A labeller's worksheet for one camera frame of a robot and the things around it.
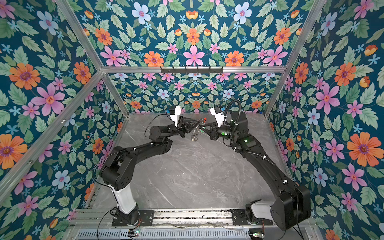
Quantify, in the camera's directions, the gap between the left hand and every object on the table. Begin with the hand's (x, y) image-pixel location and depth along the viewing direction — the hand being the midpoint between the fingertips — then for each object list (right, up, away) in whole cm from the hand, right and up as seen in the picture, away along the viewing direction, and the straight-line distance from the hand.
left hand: (198, 124), depth 65 cm
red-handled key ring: (-1, -5, +2) cm, 5 cm away
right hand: (+3, 0, +5) cm, 6 cm away
